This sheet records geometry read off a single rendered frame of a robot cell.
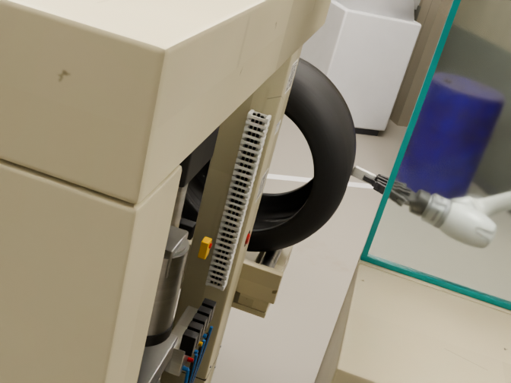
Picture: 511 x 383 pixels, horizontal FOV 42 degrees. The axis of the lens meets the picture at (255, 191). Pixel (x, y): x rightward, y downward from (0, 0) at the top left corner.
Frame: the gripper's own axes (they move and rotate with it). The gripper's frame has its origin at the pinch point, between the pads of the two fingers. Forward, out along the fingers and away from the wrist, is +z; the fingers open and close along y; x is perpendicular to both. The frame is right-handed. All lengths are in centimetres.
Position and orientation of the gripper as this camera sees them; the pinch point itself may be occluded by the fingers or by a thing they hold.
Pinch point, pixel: (363, 175)
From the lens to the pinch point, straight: 198.7
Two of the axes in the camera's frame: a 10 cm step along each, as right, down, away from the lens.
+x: -3.7, 8.2, 4.4
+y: -2.4, 3.7, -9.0
